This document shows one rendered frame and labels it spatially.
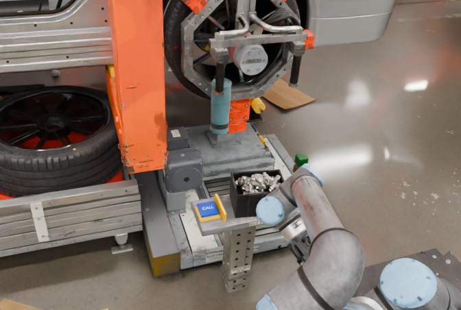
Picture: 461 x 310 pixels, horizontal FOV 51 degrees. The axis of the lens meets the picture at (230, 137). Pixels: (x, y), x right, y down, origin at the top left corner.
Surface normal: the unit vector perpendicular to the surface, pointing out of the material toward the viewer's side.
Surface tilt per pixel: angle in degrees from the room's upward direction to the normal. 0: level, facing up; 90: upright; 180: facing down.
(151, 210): 0
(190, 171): 90
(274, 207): 58
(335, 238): 14
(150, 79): 90
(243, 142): 0
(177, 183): 90
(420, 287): 38
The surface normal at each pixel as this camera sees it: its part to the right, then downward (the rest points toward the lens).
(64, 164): 0.40, 0.54
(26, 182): -0.07, 0.56
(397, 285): -0.53, -0.57
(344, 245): 0.19, -0.75
